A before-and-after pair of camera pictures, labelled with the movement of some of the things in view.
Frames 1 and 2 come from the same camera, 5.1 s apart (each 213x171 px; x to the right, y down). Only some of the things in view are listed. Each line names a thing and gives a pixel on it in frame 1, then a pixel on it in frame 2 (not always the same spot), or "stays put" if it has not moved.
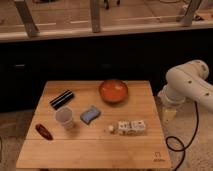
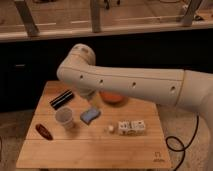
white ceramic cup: (64, 116) stays put
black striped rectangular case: (61, 99) stays put
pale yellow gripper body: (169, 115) to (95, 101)
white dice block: (131, 127) stays put
